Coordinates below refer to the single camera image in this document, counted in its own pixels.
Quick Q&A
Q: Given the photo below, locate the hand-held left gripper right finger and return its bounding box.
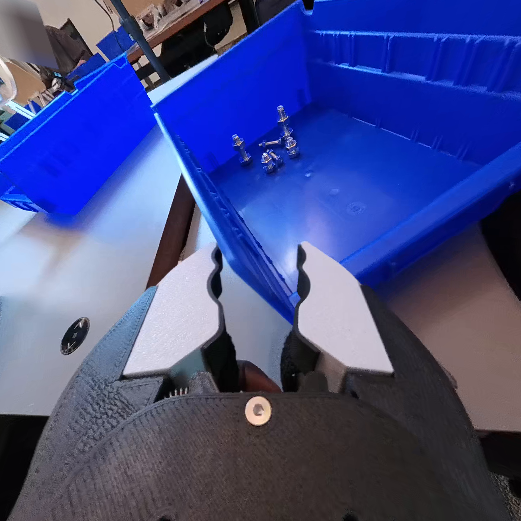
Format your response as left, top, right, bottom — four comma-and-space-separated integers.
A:
281, 242, 395, 393

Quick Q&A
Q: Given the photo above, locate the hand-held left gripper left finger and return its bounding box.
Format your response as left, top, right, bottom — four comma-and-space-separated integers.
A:
122, 244, 238, 391

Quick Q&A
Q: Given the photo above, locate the blue plastic box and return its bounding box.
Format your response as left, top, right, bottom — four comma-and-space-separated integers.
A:
153, 0, 521, 322

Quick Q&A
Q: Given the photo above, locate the cluster of assembled silver bolts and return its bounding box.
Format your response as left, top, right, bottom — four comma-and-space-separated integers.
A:
231, 104, 301, 175

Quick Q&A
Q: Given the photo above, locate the blue plastic bin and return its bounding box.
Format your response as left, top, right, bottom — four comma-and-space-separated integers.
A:
0, 53, 157, 216
96, 27, 136, 61

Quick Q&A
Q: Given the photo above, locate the wooden office desk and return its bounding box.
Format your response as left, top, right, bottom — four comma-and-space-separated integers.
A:
131, 0, 235, 51

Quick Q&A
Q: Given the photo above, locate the round cable grommet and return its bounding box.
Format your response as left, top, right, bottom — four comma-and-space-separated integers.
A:
60, 318, 91, 355

